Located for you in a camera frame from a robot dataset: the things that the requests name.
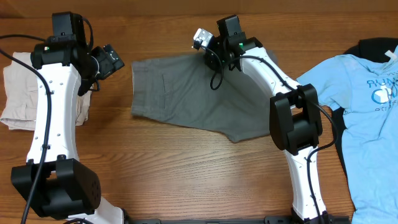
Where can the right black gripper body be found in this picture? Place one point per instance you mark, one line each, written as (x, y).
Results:
(217, 62)

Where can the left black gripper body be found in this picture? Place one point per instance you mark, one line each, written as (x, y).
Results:
(106, 66)

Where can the grey shorts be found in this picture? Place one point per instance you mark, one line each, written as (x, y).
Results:
(176, 90)

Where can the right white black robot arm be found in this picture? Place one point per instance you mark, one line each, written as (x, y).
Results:
(294, 113)

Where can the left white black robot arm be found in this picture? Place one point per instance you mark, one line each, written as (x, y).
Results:
(53, 182)

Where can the folded beige shorts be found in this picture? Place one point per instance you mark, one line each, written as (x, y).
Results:
(21, 91)

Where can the light blue printed t-shirt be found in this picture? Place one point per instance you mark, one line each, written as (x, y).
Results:
(367, 91)

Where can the black garment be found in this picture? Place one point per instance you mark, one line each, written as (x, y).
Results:
(371, 49)

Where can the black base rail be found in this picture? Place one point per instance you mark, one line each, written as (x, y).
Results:
(267, 220)

